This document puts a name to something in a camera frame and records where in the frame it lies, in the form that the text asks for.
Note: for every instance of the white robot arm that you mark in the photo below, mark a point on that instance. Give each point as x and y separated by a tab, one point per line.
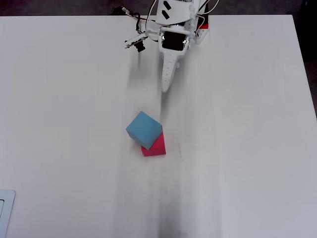
178	11

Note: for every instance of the blue foam cube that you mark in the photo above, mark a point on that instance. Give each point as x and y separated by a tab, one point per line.
143	129

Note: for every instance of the white gripper finger with holes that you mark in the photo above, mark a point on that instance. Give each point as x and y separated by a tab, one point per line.
168	67

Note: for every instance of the silver laptop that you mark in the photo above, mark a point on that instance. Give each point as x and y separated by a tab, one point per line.
6	210

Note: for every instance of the white and red robot base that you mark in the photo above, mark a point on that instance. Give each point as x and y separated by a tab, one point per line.
204	27

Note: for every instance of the red foam cube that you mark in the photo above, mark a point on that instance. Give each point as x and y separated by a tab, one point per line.
157	148

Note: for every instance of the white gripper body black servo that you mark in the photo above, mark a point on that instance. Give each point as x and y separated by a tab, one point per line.
172	40

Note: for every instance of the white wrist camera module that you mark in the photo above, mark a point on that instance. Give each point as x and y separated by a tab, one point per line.
135	42

